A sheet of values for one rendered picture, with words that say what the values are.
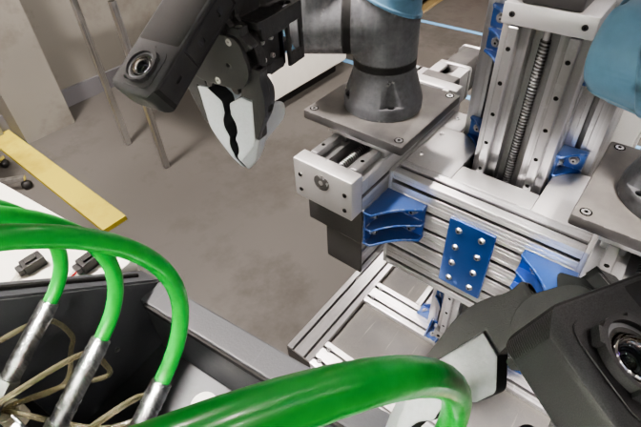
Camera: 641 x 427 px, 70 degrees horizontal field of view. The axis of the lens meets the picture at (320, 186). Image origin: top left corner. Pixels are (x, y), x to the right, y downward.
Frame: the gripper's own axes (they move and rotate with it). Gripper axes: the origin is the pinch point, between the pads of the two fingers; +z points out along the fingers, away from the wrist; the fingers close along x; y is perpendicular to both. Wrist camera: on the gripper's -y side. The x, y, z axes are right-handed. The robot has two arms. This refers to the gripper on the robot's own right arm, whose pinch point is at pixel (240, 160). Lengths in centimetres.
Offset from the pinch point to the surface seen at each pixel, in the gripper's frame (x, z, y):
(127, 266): 23.1, 25.2, -4.7
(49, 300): 11.6, 9.7, -17.9
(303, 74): 131, 108, 196
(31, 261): 34.3, 23.0, -12.2
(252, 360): -1.4, 27.6, -6.1
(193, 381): 9.8, 39.7, -9.1
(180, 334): -4.6, 6.6, -14.9
